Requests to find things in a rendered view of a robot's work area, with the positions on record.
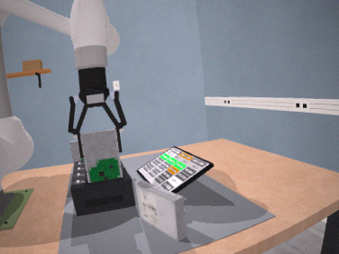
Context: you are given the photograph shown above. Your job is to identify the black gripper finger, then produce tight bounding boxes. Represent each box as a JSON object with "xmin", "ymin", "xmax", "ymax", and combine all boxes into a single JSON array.
[
  {"xmin": 101, "ymin": 91, "xmax": 127, "ymax": 152},
  {"xmin": 69, "ymin": 95, "xmax": 89, "ymax": 158}
]

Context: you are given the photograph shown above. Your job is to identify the grey flat mat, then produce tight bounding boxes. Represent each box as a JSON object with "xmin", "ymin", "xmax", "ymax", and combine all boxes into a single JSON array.
[{"xmin": 58, "ymin": 151, "xmax": 276, "ymax": 254}]

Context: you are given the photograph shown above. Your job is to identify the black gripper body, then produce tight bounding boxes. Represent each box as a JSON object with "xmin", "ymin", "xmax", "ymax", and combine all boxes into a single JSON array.
[{"xmin": 78, "ymin": 67, "xmax": 107, "ymax": 108}]

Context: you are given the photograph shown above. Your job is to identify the black-framed status screen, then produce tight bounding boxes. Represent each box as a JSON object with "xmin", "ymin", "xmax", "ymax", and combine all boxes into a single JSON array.
[{"xmin": 136, "ymin": 146, "xmax": 214, "ymax": 194}]

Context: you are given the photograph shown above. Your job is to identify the white hard drive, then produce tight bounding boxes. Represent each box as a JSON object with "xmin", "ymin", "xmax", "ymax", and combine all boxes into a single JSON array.
[
  {"xmin": 135, "ymin": 180, "xmax": 187, "ymax": 241},
  {"xmin": 80, "ymin": 129, "xmax": 123, "ymax": 183},
  {"xmin": 69, "ymin": 141, "xmax": 84, "ymax": 165}
]

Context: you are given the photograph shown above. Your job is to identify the black drive dock housing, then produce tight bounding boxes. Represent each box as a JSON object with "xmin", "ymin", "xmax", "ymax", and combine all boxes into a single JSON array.
[{"xmin": 70, "ymin": 160, "xmax": 135, "ymax": 216}]

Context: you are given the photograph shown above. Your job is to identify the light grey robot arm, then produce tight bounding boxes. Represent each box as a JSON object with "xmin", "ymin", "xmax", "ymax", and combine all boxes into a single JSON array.
[{"xmin": 0, "ymin": 0, "xmax": 120, "ymax": 217}]

